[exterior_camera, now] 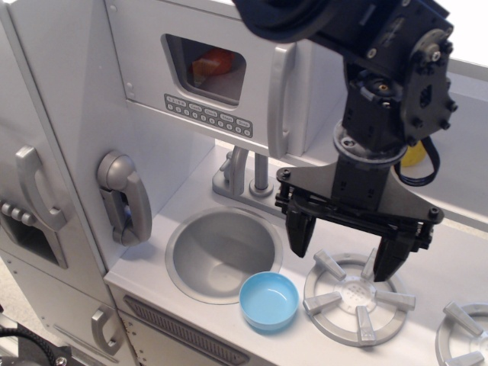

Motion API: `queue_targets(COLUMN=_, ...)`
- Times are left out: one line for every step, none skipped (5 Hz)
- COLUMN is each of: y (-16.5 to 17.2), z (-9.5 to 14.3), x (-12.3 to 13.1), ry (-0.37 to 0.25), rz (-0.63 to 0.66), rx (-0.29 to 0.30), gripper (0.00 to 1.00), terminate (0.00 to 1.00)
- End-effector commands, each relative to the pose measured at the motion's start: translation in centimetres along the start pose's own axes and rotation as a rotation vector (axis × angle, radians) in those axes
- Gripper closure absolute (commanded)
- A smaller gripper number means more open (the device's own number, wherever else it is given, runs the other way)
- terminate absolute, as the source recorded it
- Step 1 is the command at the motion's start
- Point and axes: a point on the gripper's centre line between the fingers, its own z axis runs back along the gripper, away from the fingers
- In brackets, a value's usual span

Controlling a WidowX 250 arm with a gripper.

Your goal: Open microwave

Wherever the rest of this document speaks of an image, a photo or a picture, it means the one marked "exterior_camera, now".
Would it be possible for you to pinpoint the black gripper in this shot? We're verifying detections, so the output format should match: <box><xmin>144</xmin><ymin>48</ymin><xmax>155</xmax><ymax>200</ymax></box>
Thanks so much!
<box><xmin>276</xmin><ymin>125</ymin><xmax>444</xmax><ymax>282</ymax></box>

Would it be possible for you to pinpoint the grey toy microwave door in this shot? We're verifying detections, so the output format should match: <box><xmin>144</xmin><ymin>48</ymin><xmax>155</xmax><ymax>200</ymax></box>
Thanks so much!
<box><xmin>107</xmin><ymin>1</ymin><xmax>297</xmax><ymax>159</ymax></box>

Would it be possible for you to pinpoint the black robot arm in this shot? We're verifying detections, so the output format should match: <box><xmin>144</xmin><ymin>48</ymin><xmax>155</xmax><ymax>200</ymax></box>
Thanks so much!
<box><xmin>236</xmin><ymin>1</ymin><xmax>457</xmax><ymax>282</ymax></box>

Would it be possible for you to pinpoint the grey toy stove burner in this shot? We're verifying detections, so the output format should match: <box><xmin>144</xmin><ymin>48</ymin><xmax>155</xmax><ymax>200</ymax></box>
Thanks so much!
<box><xmin>303</xmin><ymin>249</ymin><xmax>416</xmax><ymax>348</ymax></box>

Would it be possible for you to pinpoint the light blue plastic bowl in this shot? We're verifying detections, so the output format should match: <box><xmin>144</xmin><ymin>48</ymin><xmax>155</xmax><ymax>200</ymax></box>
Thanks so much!
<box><xmin>239</xmin><ymin>271</ymin><xmax>300</xmax><ymax>333</ymax></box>

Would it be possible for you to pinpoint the grey toy faucet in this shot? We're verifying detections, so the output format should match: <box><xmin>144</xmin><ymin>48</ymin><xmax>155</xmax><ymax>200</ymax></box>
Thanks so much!
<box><xmin>212</xmin><ymin>146</ymin><xmax>284</xmax><ymax>218</ymax></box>

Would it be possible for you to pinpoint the yellow toy lemon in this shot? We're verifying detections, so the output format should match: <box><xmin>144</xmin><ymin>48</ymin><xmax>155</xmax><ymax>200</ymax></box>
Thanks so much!
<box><xmin>400</xmin><ymin>142</ymin><xmax>427</xmax><ymax>168</ymax></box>

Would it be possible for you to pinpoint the round grey toy sink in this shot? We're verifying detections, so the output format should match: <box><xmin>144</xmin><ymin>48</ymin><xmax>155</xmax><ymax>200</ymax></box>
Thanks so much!
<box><xmin>165</xmin><ymin>207</ymin><xmax>283</xmax><ymax>305</ymax></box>

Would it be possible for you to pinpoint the grey right stove burner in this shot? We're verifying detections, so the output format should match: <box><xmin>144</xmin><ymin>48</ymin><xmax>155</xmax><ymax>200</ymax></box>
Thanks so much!
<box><xmin>435</xmin><ymin>301</ymin><xmax>487</xmax><ymax>365</ymax></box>

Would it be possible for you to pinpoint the grey oven vent panel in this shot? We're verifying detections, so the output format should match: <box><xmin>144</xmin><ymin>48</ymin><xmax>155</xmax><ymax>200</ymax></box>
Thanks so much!
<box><xmin>124</xmin><ymin>296</ymin><xmax>249</xmax><ymax>365</ymax></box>

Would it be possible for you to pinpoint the orange toy food item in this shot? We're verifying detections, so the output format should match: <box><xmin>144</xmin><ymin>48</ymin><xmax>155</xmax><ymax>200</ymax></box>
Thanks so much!
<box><xmin>189</xmin><ymin>47</ymin><xmax>235</xmax><ymax>86</ymax></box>

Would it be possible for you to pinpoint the grey ice dispenser panel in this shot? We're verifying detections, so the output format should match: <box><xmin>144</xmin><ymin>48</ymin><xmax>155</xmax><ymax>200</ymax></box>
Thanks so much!
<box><xmin>1</xmin><ymin>198</ymin><xmax>68</xmax><ymax>269</ymax></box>

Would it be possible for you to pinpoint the black cable loop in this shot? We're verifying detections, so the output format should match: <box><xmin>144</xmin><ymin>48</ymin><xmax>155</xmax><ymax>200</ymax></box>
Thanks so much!
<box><xmin>396</xmin><ymin>135</ymin><xmax>441</xmax><ymax>188</ymax></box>

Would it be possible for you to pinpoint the grey toy wall phone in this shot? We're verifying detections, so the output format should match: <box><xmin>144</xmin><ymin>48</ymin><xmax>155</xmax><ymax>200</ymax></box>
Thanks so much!
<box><xmin>96</xmin><ymin>150</ymin><xmax>153</xmax><ymax>247</ymax></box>

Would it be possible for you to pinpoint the grey lower fridge handle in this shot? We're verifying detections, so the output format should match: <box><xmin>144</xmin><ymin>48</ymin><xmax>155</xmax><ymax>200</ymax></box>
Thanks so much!
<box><xmin>91</xmin><ymin>307</ymin><xmax>120</xmax><ymax>356</ymax></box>

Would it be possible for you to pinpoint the grey fridge handle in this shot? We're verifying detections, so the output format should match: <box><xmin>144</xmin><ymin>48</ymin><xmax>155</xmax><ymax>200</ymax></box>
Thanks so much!
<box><xmin>91</xmin><ymin>307</ymin><xmax>120</xmax><ymax>356</ymax></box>
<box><xmin>14</xmin><ymin>145</ymin><xmax>68</xmax><ymax>233</ymax></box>

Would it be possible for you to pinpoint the grey upper fridge handle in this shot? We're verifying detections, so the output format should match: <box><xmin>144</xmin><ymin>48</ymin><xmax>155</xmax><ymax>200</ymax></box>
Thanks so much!
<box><xmin>14</xmin><ymin>145</ymin><xmax>68</xmax><ymax>233</ymax></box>

